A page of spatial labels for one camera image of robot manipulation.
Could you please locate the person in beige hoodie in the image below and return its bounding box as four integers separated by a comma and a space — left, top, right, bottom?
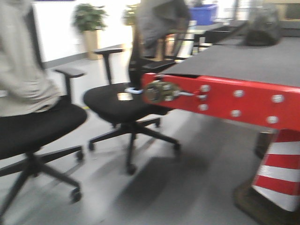
0, 0, 60, 117

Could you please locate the black office chair centre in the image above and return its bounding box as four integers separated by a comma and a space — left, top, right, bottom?
82, 47, 181, 175

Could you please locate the black office chair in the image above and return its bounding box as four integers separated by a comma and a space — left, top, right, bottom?
0, 68, 87, 216
82, 47, 181, 175

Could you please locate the potted green plant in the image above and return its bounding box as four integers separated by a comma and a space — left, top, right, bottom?
73, 3, 108, 60

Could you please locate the black conveyor belt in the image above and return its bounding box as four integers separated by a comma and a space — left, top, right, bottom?
161, 21, 300, 88

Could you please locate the black office chair left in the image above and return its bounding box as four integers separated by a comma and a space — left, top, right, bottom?
0, 68, 87, 216

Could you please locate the grey jacket on chair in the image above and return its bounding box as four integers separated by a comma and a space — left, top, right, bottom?
136, 0, 190, 49

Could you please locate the red conveyor frame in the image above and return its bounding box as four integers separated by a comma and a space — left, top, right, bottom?
142, 73, 300, 131

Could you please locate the red white traffic cone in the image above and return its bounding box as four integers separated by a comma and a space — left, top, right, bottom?
233, 129, 300, 225

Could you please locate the black backpack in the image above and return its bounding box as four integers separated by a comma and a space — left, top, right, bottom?
244, 3, 282, 46

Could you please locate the blue crate in background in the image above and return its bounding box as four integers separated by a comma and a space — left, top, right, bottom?
189, 4, 218, 26

